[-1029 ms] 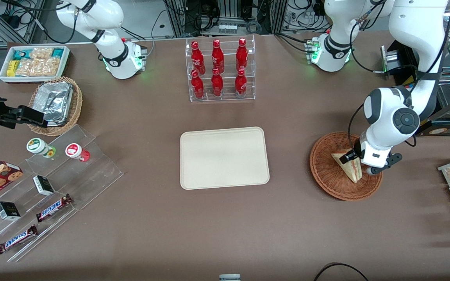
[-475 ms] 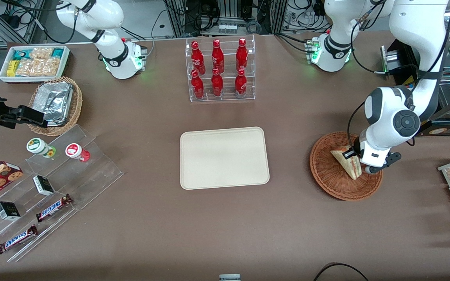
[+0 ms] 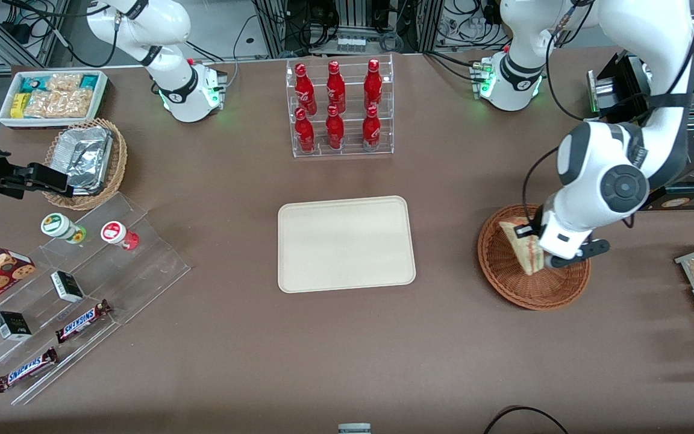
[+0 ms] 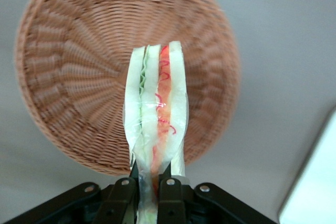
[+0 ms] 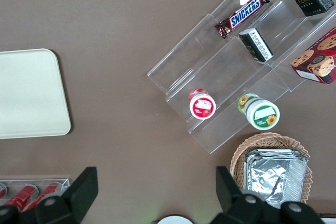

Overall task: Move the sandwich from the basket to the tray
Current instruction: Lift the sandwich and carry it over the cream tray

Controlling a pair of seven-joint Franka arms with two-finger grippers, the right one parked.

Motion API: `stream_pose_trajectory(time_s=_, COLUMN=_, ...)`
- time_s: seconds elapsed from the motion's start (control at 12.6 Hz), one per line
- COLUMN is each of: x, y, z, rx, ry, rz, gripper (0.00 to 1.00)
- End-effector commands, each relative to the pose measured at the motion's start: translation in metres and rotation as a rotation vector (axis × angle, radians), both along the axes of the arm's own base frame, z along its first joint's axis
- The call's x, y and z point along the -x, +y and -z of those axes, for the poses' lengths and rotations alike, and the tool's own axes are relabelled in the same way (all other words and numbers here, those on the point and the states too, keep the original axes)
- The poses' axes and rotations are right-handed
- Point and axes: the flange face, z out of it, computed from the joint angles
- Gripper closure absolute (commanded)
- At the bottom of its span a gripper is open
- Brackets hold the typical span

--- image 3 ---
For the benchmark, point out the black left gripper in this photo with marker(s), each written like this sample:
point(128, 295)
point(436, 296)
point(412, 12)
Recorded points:
point(538, 222)

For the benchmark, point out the triangular sandwich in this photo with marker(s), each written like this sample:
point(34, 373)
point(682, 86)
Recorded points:
point(518, 250)

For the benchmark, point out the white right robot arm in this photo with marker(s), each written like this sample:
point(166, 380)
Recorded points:
point(184, 90)

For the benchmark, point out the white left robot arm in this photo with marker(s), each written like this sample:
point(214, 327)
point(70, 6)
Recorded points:
point(588, 175)

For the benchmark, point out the dark brown round wicker basket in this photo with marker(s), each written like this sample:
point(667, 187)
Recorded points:
point(503, 283)

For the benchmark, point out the light tan wicker basket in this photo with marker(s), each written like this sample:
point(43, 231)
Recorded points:
point(119, 157)

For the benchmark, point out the beige rectangular tray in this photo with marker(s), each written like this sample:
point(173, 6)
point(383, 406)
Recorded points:
point(347, 244)

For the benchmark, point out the aluminium foil container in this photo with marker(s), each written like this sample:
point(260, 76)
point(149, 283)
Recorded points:
point(85, 157)

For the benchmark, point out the green lid cup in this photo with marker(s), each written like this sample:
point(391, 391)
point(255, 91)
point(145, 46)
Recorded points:
point(58, 226)

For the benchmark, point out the large clear cracker bag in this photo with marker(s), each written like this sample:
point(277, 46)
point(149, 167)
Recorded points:
point(58, 103)

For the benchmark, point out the yellow snack packet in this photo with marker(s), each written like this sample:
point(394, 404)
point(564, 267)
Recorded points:
point(18, 105)

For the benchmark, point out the red lid cup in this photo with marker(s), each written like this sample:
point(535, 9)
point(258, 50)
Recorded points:
point(115, 233)

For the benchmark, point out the teal snack packet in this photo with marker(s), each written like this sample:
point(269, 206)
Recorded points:
point(89, 81)
point(32, 84)

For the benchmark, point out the small clear cracker bag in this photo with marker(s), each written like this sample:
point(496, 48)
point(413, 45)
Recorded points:
point(64, 82)

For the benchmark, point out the small black white box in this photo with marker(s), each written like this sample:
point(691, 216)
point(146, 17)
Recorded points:
point(12, 326)
point(67, 287)

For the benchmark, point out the white snack bin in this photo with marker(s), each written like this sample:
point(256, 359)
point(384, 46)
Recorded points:
point(103, 81)

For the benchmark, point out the clear acrylic stepped display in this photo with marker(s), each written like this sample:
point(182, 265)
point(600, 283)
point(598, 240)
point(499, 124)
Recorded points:
point(142, 265)

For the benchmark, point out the Snickers chocolate bar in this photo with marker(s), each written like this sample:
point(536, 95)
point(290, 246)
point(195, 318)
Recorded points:
point(26, 369)
point(82, 321)

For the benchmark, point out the black machine with yellow panel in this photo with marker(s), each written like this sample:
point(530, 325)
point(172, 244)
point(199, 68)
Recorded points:
point(621, 84)

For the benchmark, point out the red cola bottle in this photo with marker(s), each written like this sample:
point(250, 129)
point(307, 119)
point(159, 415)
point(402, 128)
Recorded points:
point(304, 134)
point(372, 131)
point(305, 90)
point(336, 87)
point(373, 84)
point(335, 131)

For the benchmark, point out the clear acrylic bottle rack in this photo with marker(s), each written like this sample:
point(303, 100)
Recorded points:
point(353, 150)

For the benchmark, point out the white power strip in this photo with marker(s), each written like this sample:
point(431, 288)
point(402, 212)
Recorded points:
point(351, 44)

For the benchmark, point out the grey device edge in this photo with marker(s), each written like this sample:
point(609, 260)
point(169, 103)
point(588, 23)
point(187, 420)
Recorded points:
point(354, 428)

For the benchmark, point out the aluminium equipment frame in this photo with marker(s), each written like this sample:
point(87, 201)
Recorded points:
point(275, 27)

